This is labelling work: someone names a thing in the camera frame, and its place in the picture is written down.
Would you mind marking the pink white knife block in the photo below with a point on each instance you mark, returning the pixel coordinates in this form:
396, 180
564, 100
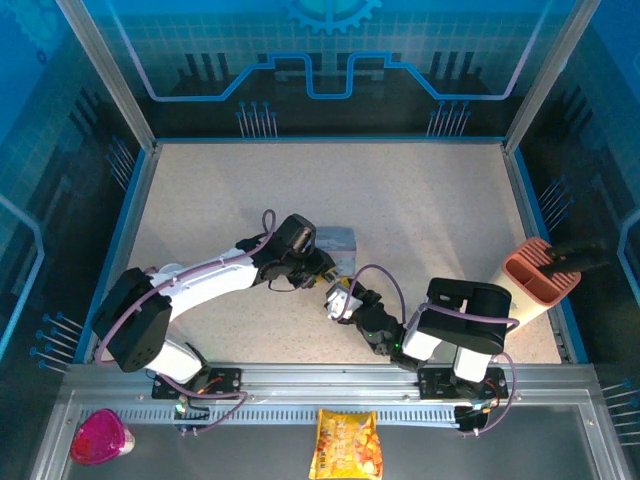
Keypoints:
525, 290

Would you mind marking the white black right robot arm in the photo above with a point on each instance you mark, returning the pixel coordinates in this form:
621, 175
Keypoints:
465, 310

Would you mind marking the aluminium slotted frame rail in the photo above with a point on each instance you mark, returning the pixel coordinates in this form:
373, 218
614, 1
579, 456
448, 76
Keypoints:
325, 380

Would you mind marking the yellow chips bag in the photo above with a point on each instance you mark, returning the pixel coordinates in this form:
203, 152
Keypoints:
345, 445

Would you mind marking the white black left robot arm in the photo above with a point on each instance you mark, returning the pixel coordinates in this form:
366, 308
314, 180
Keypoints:
210, 280

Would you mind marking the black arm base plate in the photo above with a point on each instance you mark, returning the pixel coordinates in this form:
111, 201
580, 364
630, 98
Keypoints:
435, 382
225, 380

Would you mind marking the cartoon bunny tin box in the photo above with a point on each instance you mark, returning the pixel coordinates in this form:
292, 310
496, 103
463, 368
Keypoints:
337, 242

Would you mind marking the pink lidded cup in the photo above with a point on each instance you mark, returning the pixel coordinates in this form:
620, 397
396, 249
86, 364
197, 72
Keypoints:
97, 437

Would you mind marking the aluminium frame post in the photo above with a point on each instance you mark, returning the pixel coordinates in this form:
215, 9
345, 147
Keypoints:
115, 85
545, 75

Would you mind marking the aluminium side frame rail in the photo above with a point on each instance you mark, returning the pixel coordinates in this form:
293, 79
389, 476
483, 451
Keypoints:
545, 240
122, 250

